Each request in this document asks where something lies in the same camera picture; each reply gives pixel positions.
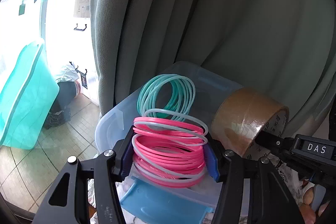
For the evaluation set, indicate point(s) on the floral white blanket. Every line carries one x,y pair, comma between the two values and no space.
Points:
289,176

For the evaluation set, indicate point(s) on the person's hand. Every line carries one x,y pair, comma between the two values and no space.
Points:
315,199

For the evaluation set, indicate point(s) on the grey-green curtain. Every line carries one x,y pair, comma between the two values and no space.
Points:
282,48

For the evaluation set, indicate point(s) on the blue plastic bin lid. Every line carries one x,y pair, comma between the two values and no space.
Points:
154,205

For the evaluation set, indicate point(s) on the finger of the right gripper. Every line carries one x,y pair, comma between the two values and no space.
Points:
276,145

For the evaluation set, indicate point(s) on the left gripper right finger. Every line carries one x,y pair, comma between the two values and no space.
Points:
226,167

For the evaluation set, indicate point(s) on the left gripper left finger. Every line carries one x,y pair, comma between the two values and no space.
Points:
111,166

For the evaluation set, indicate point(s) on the teal plastic tub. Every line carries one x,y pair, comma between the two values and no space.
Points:
27,97

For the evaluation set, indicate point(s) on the brown packing tape roll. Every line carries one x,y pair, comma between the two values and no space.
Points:
242,116

